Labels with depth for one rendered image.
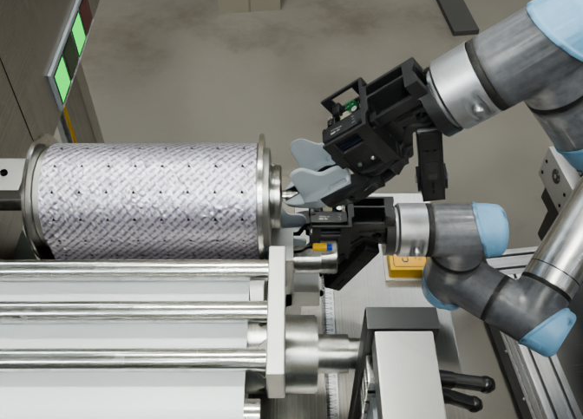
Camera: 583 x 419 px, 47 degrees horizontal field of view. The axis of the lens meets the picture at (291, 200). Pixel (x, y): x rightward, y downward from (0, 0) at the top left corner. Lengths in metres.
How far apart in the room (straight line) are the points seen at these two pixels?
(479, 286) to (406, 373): 0.55
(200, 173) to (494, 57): 0.32
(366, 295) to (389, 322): 0.66
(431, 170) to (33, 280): 0.41
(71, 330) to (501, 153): 2.37
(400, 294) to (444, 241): 0.24
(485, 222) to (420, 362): 0.50
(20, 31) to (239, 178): 0.40
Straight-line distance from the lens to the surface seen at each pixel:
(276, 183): 0.75
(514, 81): 0.63
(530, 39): 0.63
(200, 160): 0.74
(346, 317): 1.10
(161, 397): 0.45
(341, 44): 3.16
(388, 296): 1.13
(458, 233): 0.92
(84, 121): 1.82
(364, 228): 0.90
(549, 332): 0.98
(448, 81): 0.64
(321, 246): 0.76
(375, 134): 0.65
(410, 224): 0.91
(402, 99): 0.67
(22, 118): 0.97
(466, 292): 1.00
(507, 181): 2.63
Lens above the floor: 1.84
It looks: 49 degrees down
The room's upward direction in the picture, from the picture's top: straight up
